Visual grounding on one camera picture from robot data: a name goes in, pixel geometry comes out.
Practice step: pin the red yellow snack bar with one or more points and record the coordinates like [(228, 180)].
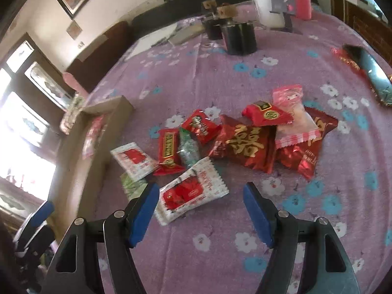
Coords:
[(167, 153)]

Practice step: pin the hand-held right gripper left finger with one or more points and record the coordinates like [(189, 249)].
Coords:
[(143, 216)]

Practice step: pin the wooden framed glass door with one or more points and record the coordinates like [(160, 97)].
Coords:
[(27, 67)]

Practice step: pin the shiny red snack packet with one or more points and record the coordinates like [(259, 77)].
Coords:
[(303, 159)]

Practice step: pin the shallow cardboard box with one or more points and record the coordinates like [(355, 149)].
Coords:
[(76, 159)]

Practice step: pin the wooden cabinet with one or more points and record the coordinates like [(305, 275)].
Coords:
[(361, 9)]

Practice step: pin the large white red snack packet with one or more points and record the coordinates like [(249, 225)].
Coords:
[(196, 186)]

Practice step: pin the green candy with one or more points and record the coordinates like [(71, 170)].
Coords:
[(188, 153)]

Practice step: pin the small white red snack packet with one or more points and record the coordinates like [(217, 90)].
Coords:
[(134, 159)]

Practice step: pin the small wall picture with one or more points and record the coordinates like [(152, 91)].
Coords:
[(73, 30)]

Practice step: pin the green white snack packet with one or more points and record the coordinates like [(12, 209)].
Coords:
[(131, 185)]

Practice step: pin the grey flat pad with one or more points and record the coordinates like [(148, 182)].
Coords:
[(186, 33)]

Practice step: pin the small wooden block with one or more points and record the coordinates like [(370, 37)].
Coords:
[(226, 11), (208, 5)]

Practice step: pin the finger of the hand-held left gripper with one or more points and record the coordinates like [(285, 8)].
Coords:
[(43, 213)]

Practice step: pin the dark red gold-character snack packet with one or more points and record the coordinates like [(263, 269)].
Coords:
[(248, 147)]

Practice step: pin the white paper sheet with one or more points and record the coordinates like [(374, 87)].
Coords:
[(147, 43)]

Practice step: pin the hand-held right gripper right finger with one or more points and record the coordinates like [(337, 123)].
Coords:
[(258, 217)]

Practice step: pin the large black cylindrical holder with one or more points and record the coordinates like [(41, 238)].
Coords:
[(239, 38)]

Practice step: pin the red dark-label snack packet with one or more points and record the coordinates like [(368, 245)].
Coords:
[(266, 115)]

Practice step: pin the black sofa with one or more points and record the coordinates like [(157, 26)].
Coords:
[(171, 9)]

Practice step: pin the pink white snack packet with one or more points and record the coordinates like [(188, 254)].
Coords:
[(294, 125)]

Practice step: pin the small black cylindrical holder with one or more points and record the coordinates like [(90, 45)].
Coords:
[(213, 29)]

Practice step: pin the brown sofa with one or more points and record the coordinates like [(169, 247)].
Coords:
[(101, 49)]

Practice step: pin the white plastic cup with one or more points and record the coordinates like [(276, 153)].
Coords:
[(266, 9)]

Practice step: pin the purple floral tablecloth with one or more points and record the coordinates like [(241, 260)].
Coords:
[(214, 251)]

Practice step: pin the red gold snack packet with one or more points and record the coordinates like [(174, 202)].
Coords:
[(346, 59)]

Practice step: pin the small red printed snack packet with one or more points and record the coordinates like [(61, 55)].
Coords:
[(200, 125)]

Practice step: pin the teal snack packet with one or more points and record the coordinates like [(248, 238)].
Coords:
[(373, 73)]

